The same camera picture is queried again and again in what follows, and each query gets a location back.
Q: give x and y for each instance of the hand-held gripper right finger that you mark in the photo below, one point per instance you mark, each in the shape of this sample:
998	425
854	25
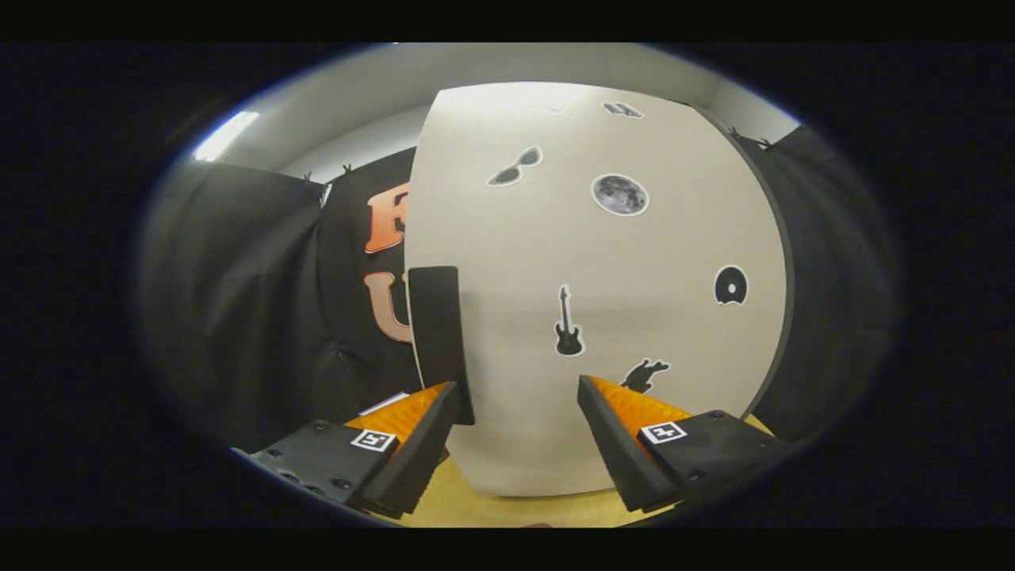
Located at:
614	452

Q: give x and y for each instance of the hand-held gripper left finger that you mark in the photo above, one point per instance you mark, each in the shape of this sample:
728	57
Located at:
420	452

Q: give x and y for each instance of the black backdrop cloth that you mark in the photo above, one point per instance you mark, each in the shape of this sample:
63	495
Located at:
238	301

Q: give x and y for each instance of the long ceiling light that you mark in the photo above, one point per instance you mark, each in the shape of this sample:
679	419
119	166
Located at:
226	135

